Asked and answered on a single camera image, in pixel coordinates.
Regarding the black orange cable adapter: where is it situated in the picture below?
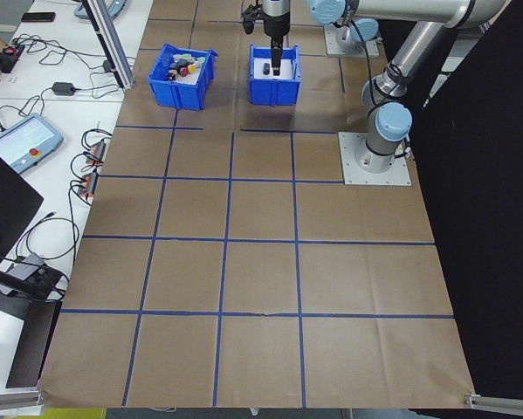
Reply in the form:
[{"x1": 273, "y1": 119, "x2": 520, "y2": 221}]
[
  {"x1": 78, "y1": 171, "x2": 100, "y2": 202},
  {"x1": 82, "y1": 139, "x2": 109, "y2": 167}
]

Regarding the teach pendant with red button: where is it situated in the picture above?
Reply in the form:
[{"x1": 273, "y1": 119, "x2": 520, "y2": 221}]
[{"x1": 0, "y1": 112, "x2": 65, "y2": 175}]

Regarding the black handheld device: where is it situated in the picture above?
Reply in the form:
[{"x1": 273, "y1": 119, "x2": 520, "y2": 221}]
[{"x1": 0, "y1": 43, "x2": 25, "y2": 74}]

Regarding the grey stand plate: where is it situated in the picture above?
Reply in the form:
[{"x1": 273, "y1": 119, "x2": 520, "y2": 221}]
[{"x1": 0, "y1": 251, "x2": 49, "y2": 322}]

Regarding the white desk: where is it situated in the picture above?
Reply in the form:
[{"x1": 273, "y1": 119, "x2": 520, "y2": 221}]
[{"x1": 0, "y1": 0, "x2": 154, "y2": 419}]

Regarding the blue plastic button bin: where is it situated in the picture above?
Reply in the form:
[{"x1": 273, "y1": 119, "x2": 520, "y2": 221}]
[{"x1": 147, "y1": 42, "x2": 219, "y2": 111}]

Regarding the black frame cover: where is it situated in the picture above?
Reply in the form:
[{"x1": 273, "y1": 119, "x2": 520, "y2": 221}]
[{"x1": 381, "y1": 0, "x2": 523, "y2": 411}]

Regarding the blue grey teach pendant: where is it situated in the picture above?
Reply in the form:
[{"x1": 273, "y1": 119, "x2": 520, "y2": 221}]
[{"x1": 73, "y1": 0, "x2": 129, "y2": 20}]

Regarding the black power adapter cable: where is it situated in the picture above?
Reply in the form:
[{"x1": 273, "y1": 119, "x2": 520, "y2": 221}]
[{"x1": 74, "y1": 55, "x2": 129, "y2": 100}]

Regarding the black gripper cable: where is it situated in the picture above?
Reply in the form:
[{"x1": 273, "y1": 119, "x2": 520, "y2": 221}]
[{"x1": 347, "y1": 12, "x2": 381, "y2": 115}]

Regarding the white square base plate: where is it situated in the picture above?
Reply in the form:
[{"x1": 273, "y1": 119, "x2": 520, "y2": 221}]
[
  {"x1": 338, "y1": 130, "x2": 413, "y2": 187},
  {"x1": 323, "y1": 22, "x2": 383, "y2": 58}
]

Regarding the black monitor panel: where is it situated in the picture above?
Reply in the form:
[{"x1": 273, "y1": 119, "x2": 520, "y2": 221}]
[{"x1": 0, "y1": 141, "x2": 45, "y2": 267}]

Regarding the blue plastic capacitor bin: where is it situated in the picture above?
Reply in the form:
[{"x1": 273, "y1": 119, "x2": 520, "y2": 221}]
[{"x1": 247, "y1": 42, "x2": 303, "y2": 107}]

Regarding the black stand base plate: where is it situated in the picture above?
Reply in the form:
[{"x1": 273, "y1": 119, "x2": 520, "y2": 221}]
[{"x1": 5, "y1": 300, "x2": 64, "y2": 389}]

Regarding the aluminium frame profile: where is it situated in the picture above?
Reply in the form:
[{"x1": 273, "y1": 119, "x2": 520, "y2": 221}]
[
  {"x1": 80, "y1": 0, "x2": 136, "y2": 91},
  {"x1": 464, "y1": 391, "x2": 523, "y2": 416},
  {"x1": 0, "y1": 387, "x2": 48, "y2": 412}
]

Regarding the black thin desk cable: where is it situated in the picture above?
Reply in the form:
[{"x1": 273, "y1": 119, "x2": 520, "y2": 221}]
[
  {"x1": 70, "y1": 125, "x2": 114, "y2": 206},
  {"x1": 7, "y1": 211, "x2": 81, "y2": 280},
  {"x1": 11, "y1": 33, "x2": 114, "y2": 73},
  {"x1": 0, "y1": 89, "x2": 55, "y2": 134}
]

